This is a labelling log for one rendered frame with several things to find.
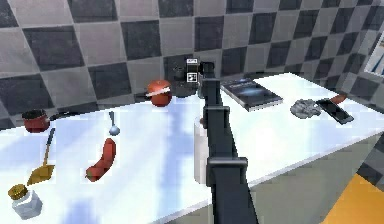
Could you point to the white paper towel roll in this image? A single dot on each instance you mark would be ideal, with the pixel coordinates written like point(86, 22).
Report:
point(201, 150)

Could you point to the red apple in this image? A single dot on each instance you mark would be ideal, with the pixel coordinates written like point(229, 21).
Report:
point(160, 99)

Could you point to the white table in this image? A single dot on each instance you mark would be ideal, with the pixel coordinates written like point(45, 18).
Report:
point(150, 160)

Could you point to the grey crumpled cloth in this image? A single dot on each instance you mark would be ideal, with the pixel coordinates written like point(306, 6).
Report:
point(304, 108)

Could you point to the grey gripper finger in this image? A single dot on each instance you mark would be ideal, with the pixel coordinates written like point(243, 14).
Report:
point(159, 92)

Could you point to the red sausage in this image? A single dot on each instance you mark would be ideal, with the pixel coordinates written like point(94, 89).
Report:
point(104, 161)

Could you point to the white-framed window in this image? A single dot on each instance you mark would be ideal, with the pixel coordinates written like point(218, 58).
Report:
point(376, 60)

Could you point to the glass jar with cork lid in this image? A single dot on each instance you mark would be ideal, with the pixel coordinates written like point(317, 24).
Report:
point(26, 202)

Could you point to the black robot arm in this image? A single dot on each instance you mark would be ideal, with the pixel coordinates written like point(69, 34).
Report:
point(226, 160)

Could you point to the silver spoon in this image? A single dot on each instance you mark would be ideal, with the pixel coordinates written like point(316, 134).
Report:
point(114, 129)

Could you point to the dark blue book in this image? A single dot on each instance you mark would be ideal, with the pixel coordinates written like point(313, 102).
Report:
point(250, 93)

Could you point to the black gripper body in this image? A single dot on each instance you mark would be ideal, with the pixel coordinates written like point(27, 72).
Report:
point(183, 87)

